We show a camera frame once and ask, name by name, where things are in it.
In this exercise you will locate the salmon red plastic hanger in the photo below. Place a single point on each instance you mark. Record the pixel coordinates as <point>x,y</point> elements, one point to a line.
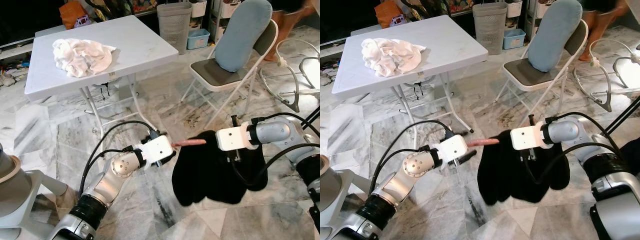
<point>190,142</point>
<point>482,142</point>

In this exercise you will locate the black garment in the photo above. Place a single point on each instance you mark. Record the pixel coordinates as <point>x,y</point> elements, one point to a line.
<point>520,175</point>
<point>215,175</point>

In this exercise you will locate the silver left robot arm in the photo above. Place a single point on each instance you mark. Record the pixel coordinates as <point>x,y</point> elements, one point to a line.
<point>395,187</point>
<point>100,187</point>

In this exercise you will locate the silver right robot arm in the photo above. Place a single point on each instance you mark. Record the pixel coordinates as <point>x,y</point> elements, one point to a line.
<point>277,132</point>
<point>570,132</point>

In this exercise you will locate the grey white folding chair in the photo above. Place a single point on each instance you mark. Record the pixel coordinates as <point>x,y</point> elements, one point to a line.
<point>215,75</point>
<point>525,74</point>

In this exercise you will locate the small light blue basket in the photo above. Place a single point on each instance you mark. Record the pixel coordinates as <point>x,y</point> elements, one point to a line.
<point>199,39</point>
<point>514,39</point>

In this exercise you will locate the light blue cushion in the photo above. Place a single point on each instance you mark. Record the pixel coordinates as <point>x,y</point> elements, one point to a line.
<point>555,35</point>
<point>245,35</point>

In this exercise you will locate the grey mesh laundry basket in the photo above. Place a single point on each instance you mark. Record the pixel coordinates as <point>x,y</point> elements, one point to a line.
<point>174,27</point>
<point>490,27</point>

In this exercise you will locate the white folding table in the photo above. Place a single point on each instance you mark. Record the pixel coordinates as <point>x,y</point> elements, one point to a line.
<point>135,45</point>
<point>440,45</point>

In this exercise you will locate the white cloth pile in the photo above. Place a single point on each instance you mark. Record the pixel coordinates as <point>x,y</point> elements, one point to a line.
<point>82,57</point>
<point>392,56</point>

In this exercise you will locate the small white plastic chair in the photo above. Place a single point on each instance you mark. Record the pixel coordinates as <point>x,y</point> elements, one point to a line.
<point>30,200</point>

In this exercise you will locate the purple white toy car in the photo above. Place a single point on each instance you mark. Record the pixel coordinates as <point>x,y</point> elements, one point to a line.
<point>82,21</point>
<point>398,20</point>

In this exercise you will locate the small white low table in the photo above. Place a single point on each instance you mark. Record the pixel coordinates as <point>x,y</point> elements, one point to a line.
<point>365,30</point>
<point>50,31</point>

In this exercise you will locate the orange bag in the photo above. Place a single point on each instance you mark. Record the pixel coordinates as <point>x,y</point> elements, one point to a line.
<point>387,12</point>
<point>72,12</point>

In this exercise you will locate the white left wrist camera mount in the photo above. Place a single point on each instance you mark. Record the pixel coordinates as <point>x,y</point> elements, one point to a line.
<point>157,147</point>
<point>452,147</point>

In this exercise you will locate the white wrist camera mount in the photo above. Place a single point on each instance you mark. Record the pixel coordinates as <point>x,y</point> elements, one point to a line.
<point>157,147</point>
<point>527,137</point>
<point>232,138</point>
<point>452,147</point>

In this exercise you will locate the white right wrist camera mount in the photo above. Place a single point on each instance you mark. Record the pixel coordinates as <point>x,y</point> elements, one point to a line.
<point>232,138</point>
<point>527,137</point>

